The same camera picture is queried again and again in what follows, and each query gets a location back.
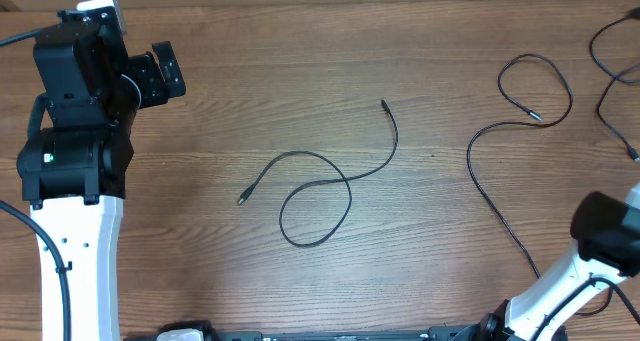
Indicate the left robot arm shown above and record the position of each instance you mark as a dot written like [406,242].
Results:
[74,162]

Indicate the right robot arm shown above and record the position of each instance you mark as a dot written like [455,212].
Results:
[603,252]

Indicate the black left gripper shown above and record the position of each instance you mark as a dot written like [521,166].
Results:
[144,67]

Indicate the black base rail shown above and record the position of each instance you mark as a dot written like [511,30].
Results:
[203,330]

